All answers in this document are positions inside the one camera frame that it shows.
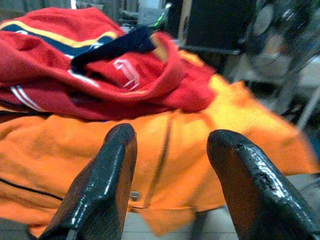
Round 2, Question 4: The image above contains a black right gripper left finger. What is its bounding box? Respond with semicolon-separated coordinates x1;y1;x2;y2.
38;123;138;240

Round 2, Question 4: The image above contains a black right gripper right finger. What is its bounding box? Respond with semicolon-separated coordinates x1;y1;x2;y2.
206;129;320;240

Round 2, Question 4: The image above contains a red sports jersey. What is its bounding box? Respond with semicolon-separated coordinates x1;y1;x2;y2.
0;6;217;123

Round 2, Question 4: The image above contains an orange polo shirt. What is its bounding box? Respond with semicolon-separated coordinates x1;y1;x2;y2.
0;49;318;237

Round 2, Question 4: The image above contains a black standing fan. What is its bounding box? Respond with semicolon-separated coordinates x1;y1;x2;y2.
244;0;320;131

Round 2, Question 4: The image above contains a black box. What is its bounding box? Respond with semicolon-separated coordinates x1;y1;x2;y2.
184;0;251;55

